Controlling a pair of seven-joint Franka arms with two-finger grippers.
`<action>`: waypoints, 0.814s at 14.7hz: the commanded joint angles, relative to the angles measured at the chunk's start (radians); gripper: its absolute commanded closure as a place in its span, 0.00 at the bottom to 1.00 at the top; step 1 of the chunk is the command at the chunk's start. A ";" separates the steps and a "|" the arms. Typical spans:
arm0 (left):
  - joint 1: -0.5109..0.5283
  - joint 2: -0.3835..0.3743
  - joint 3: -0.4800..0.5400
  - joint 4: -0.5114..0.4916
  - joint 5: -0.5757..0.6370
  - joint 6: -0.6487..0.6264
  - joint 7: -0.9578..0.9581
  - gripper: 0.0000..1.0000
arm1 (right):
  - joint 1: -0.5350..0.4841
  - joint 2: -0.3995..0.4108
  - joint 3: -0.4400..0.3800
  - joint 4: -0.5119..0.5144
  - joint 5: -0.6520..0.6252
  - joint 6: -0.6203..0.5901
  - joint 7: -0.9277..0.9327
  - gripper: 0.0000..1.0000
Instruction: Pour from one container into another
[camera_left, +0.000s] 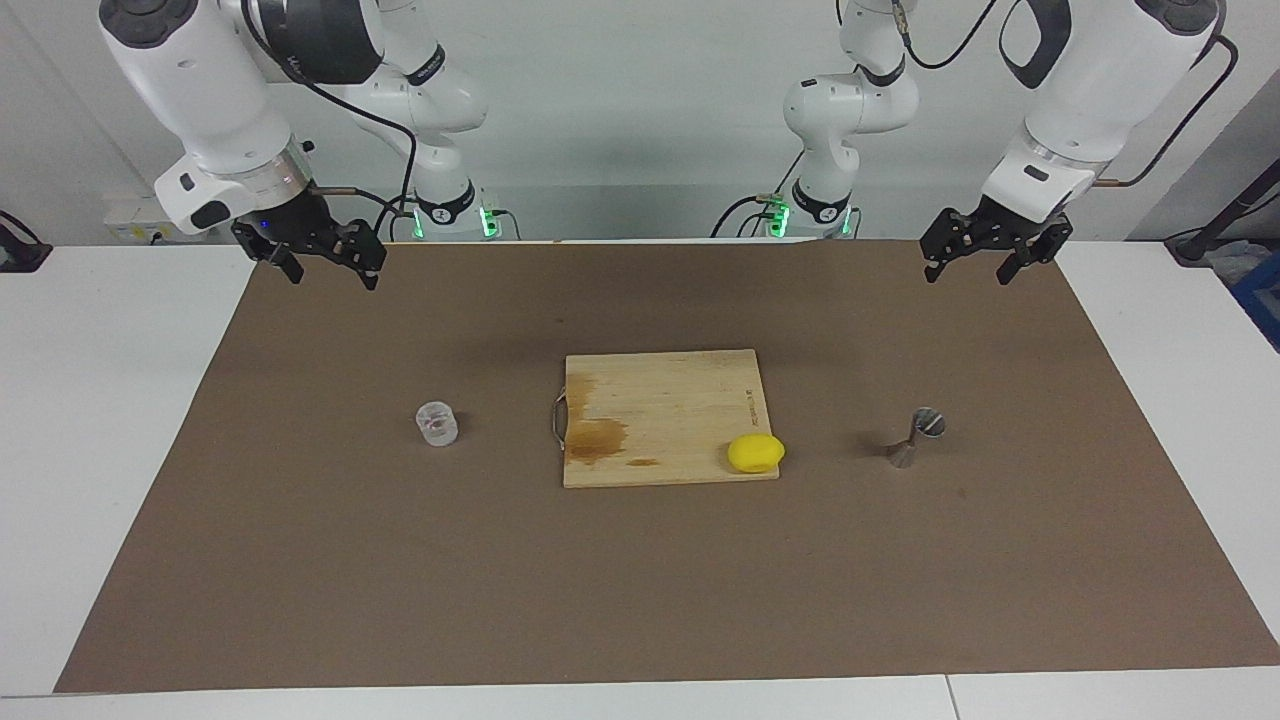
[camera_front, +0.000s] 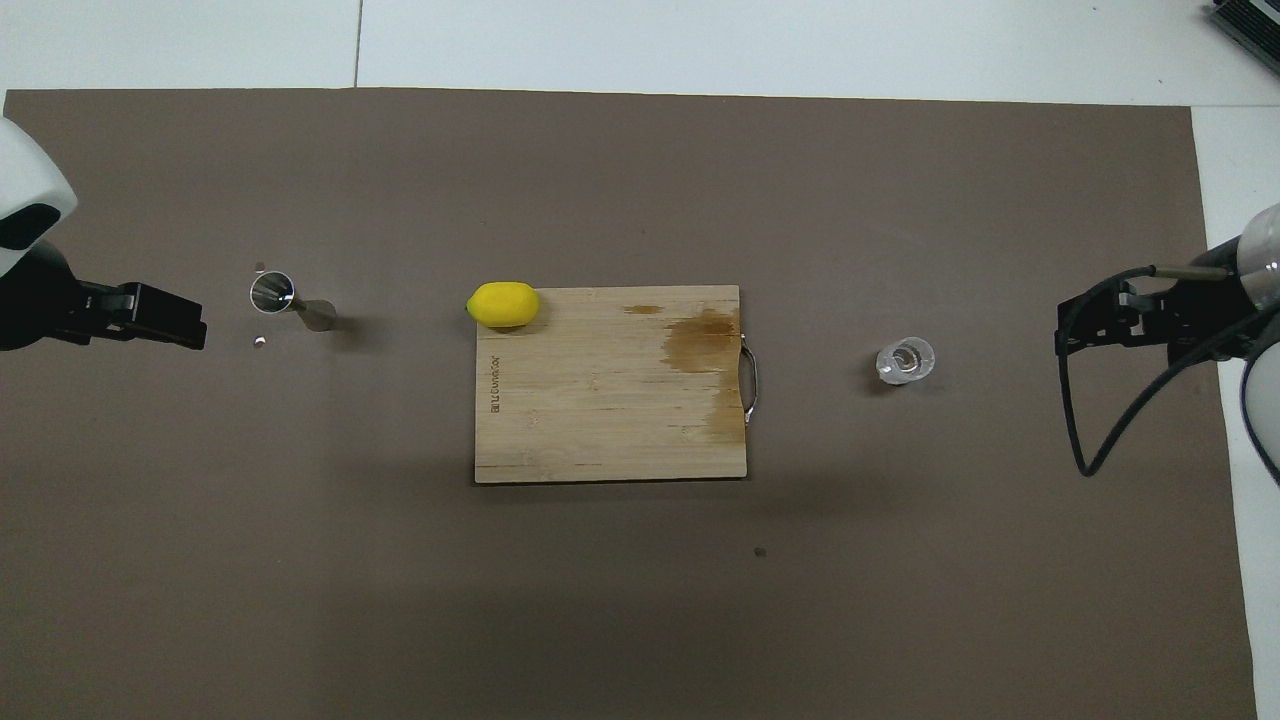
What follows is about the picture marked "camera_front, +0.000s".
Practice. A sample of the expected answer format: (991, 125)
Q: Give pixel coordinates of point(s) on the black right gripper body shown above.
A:
(1205, 315)

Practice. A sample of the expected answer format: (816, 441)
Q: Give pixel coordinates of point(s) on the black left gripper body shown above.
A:
(35, 300)

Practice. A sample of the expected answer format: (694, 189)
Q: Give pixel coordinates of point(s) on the steel double jigger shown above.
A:
(290, 300)

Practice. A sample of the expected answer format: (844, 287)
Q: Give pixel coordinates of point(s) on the small clear glass cup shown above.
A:
(905, 361)

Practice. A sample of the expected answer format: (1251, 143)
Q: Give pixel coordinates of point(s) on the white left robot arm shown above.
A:
(25, 180)

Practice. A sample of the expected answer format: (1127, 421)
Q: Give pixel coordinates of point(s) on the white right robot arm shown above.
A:
(1262, 400)

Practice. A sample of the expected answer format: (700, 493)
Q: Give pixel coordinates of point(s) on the brown table mat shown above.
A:
(300, 550)

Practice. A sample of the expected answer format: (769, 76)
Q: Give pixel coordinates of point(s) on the grey ribbed device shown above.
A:
(1250, 22)

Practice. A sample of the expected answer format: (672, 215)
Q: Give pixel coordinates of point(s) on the yellow lemon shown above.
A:
(503, 304)

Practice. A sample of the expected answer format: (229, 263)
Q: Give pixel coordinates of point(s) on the bamboo cutting board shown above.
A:
(600, 400)

